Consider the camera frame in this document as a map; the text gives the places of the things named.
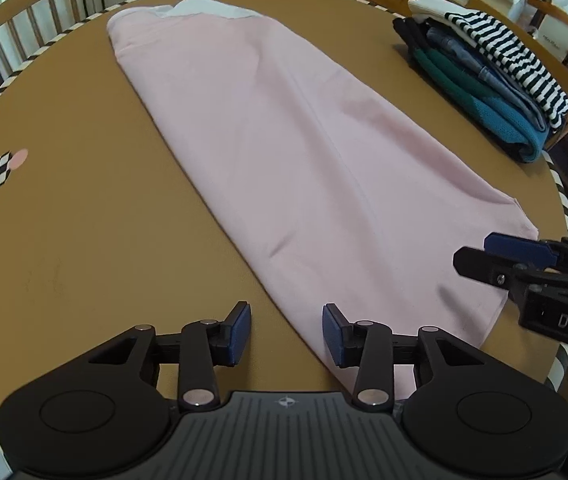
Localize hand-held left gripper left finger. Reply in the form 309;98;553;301
86;301;253;408

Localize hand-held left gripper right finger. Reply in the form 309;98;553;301
322;302;487;411

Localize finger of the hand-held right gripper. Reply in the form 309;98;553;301
454;246;559;303
484;233;568;278

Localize pink and white t-shirt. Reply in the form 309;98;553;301
106;0;539;401

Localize teal blue knit sweater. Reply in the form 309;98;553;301
411;47;552;163

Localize black white striped shirt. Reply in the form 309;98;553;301
444;10;568;133

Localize blue denim jeans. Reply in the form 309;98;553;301
426;25;549;133

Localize white paper bag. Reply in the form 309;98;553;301
534;12;568;63

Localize dark navy garment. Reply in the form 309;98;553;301
393;17;444;53

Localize cream folded garment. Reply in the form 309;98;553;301
408;0;469;23

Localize wooden chair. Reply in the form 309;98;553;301
0;0;107;126

